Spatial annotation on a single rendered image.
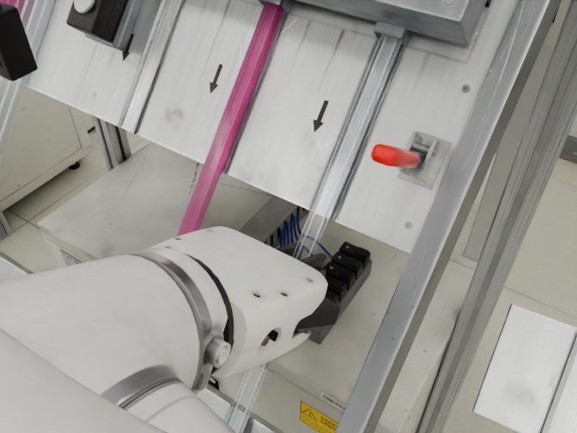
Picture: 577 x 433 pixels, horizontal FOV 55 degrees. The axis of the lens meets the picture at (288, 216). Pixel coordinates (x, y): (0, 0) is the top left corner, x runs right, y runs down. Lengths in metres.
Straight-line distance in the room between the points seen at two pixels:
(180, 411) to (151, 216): 0.82
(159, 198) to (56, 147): 1.06
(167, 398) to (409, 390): 0.60
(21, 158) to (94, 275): 1.76
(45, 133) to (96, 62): 1.43
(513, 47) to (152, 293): 0.30
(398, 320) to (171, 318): 0.21
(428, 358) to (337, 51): 0.49
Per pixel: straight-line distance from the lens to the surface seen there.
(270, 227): 0.91
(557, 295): 1.84
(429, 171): 0.42
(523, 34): 0.44
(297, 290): 0.34
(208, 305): 0.28
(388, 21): 0.45
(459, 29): 0.41
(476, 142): 0.42
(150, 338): 0.24
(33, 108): 1.97
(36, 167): 2.05
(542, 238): 1.99
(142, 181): 1.10
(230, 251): 0.36
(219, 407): 0.51
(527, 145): 0.65
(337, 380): 0.79
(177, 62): 0.55
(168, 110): 0.54
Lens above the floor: 1.31
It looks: 44 degrees down
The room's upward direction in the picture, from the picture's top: straight up
